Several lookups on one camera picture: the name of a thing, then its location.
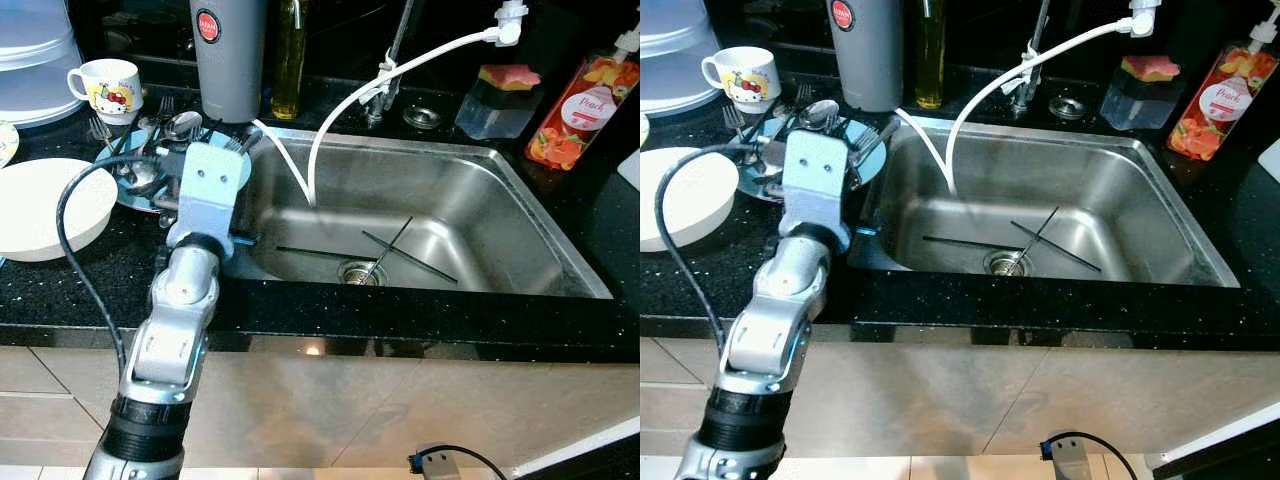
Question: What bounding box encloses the white bowl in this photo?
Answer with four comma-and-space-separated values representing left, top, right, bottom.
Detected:
0, 157, 119, 263
640, 147, 741, 253

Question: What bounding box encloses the stainless steel kitchen sink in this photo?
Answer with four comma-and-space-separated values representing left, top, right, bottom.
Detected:
850, 115, 1241, 291
225, 125, 613, 301

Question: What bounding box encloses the chrome kitchen faucet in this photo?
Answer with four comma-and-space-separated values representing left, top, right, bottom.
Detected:
1010, 0, 1053, 111
365, 0, 416, 129

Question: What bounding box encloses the light blue plate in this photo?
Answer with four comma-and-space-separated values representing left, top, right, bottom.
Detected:
93, 125, 251, 213
738, 112, 889, 206

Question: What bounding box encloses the peach hand soap bottle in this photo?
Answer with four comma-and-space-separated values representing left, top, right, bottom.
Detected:
525, 30, 641, 171
1167, 20, 1280, 163

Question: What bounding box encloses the translucent white plastic food cover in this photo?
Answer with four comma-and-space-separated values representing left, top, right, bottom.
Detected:
640, 0, 723, 119
0, 0, 86, 129

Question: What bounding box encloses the white cartoon print mug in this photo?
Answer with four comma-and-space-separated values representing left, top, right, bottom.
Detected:
701, 47, 781, 116
67, 58, 143, 126

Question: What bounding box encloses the clear plastic sponge holder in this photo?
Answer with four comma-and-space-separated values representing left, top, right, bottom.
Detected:
455, 78, 541, 141
1100, 70, 1181, 131

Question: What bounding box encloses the pink and yellow sponge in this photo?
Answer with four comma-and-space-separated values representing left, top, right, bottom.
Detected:
1120, 55, 1184, 83
478, 63, 543, 91

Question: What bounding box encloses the grey cylindrical canister red badge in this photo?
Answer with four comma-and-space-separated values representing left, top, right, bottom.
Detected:
826, 0, 905, 113
190, 0, 269, 124

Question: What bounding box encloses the metal sink drain strainer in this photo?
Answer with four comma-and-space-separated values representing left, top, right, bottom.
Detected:
337, 258, 386, 288
983, 250, 1031, 279

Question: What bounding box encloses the olive oil glass bottle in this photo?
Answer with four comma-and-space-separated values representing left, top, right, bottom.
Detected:
272, 0, 309, 121
913, 0, 947, 109

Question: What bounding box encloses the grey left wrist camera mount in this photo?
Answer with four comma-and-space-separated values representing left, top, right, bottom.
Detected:
780, 128, 853, 251
165, 140, 251, 251

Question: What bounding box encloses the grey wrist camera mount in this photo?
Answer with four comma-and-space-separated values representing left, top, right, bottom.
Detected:
780, 128, 853, 251
1040, 435, 1091, 480
408, 450, 459, 480
165, 140, 251, 251

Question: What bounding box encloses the white faucet hose adapter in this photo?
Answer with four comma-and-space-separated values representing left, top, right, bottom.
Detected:
1128, 0, 1163, 39
494, 0, 528, 48

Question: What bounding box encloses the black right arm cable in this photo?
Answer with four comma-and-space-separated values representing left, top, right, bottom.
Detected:
1045, 430, 1141, 480
415, 444, 511, 480

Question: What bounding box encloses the white flexible hose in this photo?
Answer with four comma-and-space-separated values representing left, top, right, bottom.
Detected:
893, 20, 1136, 196
250, 28, 501, 209

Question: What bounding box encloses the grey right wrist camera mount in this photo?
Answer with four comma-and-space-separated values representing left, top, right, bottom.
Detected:
1040, 435, 1091, 480
408, 450, 459, 480

